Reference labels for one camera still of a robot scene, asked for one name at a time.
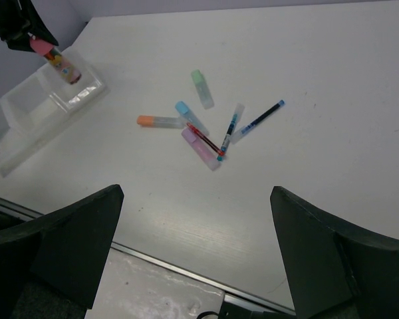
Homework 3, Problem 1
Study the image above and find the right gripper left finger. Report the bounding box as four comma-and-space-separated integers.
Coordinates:
0, 185, 124, 318

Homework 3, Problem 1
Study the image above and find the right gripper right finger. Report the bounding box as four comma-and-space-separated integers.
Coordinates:
270, 186, 399, 318

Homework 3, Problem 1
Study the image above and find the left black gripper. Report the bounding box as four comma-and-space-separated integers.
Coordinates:
0, 0, 59, 52

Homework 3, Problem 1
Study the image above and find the pink cap glue stick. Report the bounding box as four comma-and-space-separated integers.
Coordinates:
29, 36, 82, 84

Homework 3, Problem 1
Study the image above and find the orange cap highlighter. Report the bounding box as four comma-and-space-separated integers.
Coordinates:
136, 116, 184, 129

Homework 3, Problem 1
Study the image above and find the purple cap highlighter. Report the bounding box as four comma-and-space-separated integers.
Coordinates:
182, 128, 220, 171

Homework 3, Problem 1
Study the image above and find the clear plastic organizer tray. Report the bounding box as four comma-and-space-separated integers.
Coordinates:
0, 47, 106, 175

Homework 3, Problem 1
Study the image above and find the dark blue gel pen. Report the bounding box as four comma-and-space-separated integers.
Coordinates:
230, 100, 285, 144

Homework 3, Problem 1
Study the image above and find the teal gel pen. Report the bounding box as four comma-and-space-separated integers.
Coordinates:
217, 103, 245, 161

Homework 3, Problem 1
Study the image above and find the blue cap highlighter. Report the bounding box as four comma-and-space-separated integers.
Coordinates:
175, 101, 209, 136

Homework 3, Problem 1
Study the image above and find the red gel pen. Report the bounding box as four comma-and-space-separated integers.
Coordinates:
186, 122, 224, 157

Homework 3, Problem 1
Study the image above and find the green cap highlighter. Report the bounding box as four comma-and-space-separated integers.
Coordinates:
191, 70, 214, 110

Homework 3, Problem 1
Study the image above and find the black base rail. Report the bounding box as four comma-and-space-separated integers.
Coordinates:
0, 198, 295, 316

